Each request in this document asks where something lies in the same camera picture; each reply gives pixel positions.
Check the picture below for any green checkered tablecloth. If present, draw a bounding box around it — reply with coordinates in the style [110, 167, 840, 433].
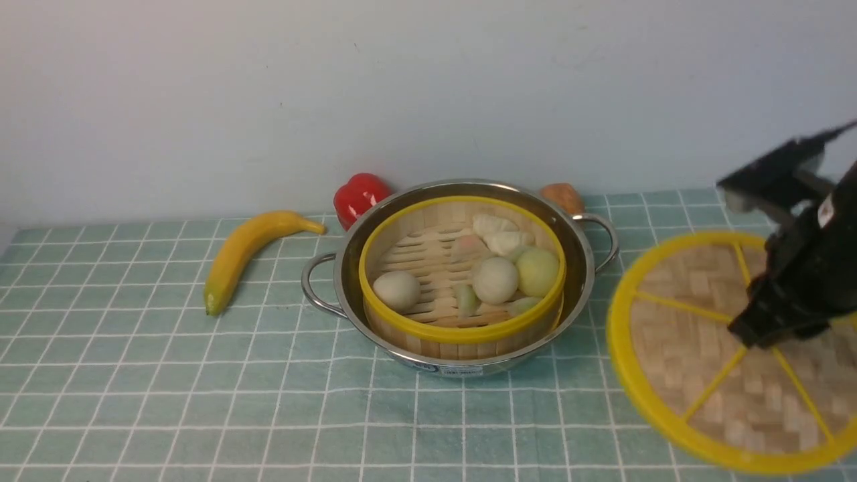
[0, 181, 857, 482]

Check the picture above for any small green dumpling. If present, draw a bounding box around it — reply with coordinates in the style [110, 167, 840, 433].
[505, 297, 542, 318]
[454, 283, 481, 319]

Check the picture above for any bamboo steamer basket yellow rim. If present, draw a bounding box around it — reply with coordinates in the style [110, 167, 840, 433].
[359, 195, 566, 361]

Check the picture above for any white round bun front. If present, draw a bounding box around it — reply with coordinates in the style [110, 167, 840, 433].
[372, 270, 420, 313]

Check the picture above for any bamboo steamer lid yellow rim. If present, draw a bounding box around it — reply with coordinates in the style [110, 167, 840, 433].
[607, 231, 856, 476]

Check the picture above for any red bell pepper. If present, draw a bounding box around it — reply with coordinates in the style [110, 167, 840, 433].
[333, 173, 393, 231]

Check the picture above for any white pleated dumpling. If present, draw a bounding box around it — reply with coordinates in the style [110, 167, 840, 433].
[472, 213, 520, 238]
[483, 231, 535, 256]

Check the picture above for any yellow banana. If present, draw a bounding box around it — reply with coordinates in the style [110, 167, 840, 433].
[203, 210, 327, 317]

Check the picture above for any pale green round bun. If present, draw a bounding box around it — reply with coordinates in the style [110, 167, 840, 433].
[514, 247, 560, 298]

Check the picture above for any stainless steel pot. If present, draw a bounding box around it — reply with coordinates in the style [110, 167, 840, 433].
[302, 178, 619, 378]

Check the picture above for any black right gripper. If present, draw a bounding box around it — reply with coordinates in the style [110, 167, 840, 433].
[716, 121, 856, 349]

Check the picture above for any pink peach bun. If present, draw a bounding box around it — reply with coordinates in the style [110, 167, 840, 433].
[449, 233, 493, 263]

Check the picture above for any small green dumpling front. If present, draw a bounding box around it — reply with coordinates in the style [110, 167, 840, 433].
[505, 297, 542, 318]

